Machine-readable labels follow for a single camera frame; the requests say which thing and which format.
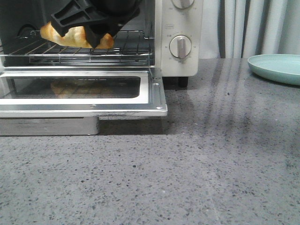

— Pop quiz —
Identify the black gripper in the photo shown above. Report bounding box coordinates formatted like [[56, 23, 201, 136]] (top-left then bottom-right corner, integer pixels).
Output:
[[51, 0, 141, 48]]

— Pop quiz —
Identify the metal wire oven rack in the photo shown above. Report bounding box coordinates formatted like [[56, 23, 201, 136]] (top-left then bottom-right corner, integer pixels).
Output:
[[0, 30, 154, 67]]

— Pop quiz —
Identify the glass oven door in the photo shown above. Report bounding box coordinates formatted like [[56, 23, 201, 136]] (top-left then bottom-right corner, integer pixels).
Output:
[[0, 67, 167, 118]]

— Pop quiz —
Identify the white Toshiba toaster oven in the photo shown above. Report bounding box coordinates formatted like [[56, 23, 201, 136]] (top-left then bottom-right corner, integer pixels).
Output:
[[0, 0, 203, 87]]

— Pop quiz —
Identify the oven dial knob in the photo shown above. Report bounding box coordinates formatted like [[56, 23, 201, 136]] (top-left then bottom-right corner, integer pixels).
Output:
[[169, 35, 192, 59], [172, 0, 194, 9]]

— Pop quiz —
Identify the light green round plate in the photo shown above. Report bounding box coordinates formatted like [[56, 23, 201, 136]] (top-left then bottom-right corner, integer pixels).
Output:
[[247, 54, 300, 86]]

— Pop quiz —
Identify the lower oven dial knob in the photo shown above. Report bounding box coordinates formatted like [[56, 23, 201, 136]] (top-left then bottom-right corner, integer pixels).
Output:
[[169, 35, 192, 59]]

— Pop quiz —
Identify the upper oven dial knob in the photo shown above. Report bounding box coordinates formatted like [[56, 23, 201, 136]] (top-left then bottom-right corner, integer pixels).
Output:
[[172, 0, 194, 9]]

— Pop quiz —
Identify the grey pleated curtain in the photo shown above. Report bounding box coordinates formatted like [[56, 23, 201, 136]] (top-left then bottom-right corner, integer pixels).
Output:
[[199, 0, 300, 59]]

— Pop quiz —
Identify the golden striped bread roll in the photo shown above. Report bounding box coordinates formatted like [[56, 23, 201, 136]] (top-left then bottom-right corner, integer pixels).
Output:
[[40, 22, 114, 49]]

